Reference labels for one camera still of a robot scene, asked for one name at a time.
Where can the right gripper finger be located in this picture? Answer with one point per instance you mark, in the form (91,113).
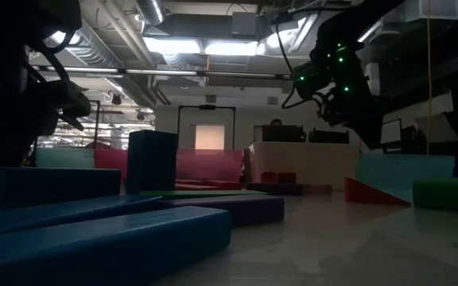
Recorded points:
(370,133)

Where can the green wooden block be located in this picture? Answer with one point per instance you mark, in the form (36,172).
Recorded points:
(437,194)

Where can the red arch wooden block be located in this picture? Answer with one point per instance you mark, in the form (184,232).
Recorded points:
(278,177)

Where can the purple wooden block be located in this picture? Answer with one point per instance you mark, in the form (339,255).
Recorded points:
(274,188)
(237,208)

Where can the long red wooden block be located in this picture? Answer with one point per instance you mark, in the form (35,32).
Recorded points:
(197,186)

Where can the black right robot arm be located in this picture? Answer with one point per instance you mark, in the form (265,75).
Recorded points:
(340,35)

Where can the white board panel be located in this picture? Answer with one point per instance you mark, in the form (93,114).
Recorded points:
(390,133)

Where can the black monitor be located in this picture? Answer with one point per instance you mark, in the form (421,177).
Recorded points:
(328,137)
(282,134)

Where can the large teal plastic bin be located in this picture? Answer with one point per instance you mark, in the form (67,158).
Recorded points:
(404,171)

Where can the small teal plastic bin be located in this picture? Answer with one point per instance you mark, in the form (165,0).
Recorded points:
(65,157)

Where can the white plastic bin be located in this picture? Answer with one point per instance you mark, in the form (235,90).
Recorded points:
(304,163)

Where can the person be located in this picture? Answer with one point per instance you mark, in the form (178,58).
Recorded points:
(276,122)

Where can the small red plastic bin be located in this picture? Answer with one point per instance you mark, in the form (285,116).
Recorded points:
(109,163)

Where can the long blue wooden block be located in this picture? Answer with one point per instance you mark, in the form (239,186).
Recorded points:
(54,212)

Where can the long ceiling pipe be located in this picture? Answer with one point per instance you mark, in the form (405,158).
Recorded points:
(173,72)

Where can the ceiling light panel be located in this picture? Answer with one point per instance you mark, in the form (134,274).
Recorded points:
(231,48)
(172,45)

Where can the grey ceiling box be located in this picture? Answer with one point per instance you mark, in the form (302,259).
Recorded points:
(244,24)

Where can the large pink plastic bin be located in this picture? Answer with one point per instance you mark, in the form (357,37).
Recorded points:
(213,165)

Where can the black gantry frame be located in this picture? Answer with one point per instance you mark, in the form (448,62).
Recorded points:
(97,127)
(207,107)

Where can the long ribbed silver duct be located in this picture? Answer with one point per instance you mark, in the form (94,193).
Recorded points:
(94,47)

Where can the silver air duct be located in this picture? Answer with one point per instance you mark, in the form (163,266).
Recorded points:
(151,10)

